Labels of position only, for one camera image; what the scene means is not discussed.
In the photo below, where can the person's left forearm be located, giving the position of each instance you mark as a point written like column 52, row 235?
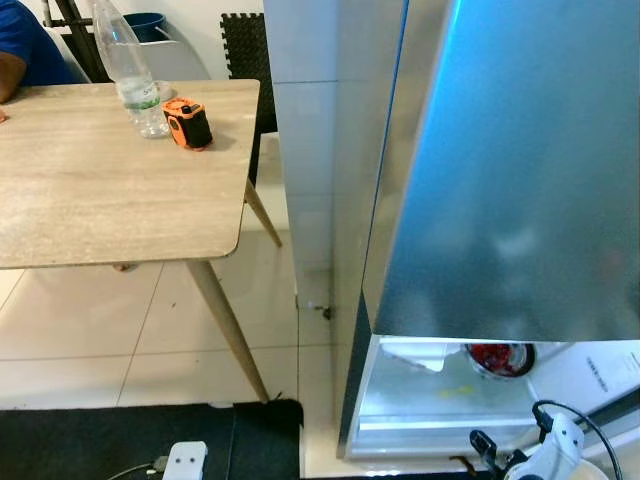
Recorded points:
column 8, row 78

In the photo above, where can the glass fridge shelf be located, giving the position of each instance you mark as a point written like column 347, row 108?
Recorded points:
column 430, row 400

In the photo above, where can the silver fridge cabinet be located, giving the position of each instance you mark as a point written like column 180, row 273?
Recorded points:
column 350, row 200

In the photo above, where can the steel bowl of red fruit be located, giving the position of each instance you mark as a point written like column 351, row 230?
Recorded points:
column 500, row 358

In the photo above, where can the silver freezer door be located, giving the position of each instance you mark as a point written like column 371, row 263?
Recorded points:
column 520, row 180

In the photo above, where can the black floor mat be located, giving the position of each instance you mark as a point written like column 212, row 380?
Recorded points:
column 80, row 445

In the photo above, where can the orange and black device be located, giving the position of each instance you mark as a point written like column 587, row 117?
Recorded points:
column 190, row 125

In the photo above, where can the clear plastic water bottle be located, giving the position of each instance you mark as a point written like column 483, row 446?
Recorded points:
column 135, row 95

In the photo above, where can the blue plastic bucket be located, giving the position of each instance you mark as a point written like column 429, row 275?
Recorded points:
column 148, row 25

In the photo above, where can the black metal stand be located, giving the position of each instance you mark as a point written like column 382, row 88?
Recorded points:
column 75, row 35

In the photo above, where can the person in blue shirt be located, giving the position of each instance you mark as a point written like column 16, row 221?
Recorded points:
column 30, row 45

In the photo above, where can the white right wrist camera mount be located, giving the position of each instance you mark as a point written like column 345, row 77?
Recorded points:
column 560, row 450

